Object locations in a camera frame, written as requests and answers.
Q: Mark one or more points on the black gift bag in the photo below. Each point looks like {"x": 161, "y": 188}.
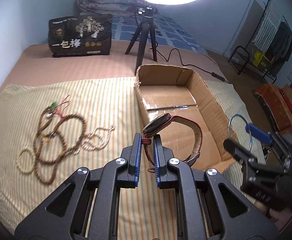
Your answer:
{"x": 82, "y": 35}

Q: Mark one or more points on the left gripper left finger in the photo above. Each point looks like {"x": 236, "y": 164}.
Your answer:
{"x": 129, "y": 164}

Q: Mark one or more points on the striped yellow cloth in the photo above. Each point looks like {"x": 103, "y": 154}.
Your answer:
{"x": 47, "y": 132}

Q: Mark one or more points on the black tripod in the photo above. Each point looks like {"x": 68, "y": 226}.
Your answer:
{"x": 146, "y": 27}

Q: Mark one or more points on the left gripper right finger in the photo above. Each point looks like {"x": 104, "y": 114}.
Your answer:
{"x": 165, "y": 179}

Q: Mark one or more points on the folded floral quilt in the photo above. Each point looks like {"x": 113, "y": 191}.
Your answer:
{"x": 115, "y": 7}

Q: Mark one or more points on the cardboard box tray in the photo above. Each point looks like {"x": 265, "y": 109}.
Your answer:
{"x": 185, "y": 113}

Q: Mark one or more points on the red strap wristwatch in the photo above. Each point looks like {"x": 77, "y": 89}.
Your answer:
{"x": 161, "y": 122}

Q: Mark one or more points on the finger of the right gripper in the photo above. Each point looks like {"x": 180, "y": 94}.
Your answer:
{"x": 239, "y": 153}
{"x": 257, "y": 133}

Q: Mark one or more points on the black clothes rack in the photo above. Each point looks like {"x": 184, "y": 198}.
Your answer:
{"x": 268, "y": 48}

